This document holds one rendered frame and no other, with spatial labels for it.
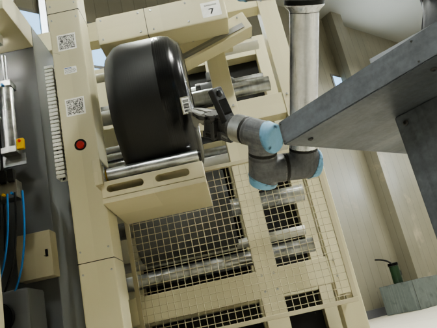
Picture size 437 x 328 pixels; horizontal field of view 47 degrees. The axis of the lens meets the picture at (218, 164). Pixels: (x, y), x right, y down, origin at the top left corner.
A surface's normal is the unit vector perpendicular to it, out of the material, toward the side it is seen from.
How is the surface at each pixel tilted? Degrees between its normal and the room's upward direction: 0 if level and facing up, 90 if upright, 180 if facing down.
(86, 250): 90
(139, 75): 87
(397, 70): 90
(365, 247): 90
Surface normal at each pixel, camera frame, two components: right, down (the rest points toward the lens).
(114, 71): -0.35, -0.40
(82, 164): -0.05, -0.30
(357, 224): 0.58, -0.36
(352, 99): -0.79, -0.03
